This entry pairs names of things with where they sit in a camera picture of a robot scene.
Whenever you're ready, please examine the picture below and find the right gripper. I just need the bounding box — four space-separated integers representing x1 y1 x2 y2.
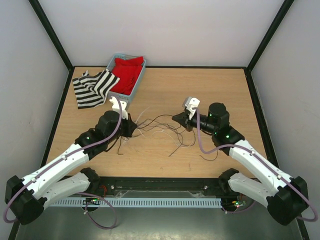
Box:
172 110 217 135

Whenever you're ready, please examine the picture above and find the white wire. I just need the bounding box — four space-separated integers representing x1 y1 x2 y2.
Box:
137 127 196 148

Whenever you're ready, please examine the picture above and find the black wire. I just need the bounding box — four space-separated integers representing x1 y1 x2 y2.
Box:
116 119 219 162

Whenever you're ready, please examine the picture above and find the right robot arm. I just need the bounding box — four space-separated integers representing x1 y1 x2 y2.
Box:
172 98 308 226

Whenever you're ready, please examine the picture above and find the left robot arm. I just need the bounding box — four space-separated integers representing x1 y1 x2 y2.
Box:
3 110 137 225

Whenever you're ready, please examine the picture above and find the black white striped cloth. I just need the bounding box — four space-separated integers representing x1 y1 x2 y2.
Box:
72 68 120 109

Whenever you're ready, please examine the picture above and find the red cloth in basket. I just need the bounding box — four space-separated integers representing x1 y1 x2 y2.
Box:
110 56 144 96

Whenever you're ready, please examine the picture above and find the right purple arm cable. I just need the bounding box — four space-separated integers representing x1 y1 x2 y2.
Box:
195 107 318 222

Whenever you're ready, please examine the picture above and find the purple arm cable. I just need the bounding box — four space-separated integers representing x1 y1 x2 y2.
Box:
195 107 318 222
3 99 123 224

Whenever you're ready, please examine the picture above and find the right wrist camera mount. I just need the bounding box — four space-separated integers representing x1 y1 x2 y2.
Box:
182 96 200 120

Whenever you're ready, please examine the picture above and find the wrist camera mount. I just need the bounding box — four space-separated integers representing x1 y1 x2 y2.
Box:
109 96 129 120
182 96 200 120

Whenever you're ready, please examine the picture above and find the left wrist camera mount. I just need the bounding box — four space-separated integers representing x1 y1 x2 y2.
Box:
109 96 129 120

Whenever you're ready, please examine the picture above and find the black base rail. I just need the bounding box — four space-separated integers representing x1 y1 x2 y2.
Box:
84 176 241 198

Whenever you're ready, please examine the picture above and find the light blue cable duct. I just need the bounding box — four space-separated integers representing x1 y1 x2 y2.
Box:
51 197 221 208

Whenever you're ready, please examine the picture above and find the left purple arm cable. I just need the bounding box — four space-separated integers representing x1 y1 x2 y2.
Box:
3 99 123 224

